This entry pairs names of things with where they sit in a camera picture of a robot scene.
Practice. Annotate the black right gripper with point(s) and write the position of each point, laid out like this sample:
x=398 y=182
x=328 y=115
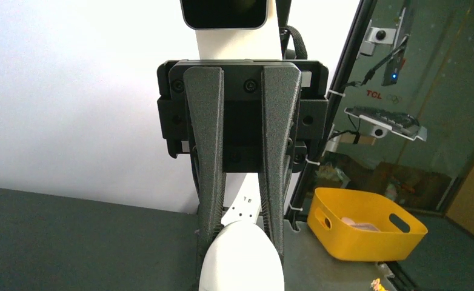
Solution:
x=251 y=127

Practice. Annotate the white earbud charging case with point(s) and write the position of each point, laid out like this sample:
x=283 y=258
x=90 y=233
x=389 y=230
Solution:
x=242 y=258

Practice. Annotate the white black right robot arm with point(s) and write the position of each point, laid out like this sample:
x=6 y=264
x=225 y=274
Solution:
x=242 y=200

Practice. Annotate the white webcam under tray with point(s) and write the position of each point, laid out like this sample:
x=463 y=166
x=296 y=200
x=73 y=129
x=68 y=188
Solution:
x=379 y=132

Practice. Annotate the yellow plastic basket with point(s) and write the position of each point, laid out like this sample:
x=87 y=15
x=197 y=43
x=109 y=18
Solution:
x=355 y=225

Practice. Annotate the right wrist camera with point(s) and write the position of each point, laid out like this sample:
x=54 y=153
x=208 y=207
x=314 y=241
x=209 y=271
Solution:
x=231 y=30

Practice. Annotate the black front frame post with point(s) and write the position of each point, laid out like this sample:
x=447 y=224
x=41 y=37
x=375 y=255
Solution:
x=335 y=93

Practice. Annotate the white webcam on bracket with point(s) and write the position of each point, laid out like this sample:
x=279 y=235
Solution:
x=376 y=36

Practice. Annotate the black monitor on mount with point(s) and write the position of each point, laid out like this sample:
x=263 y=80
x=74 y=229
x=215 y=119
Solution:
x=402 y=34

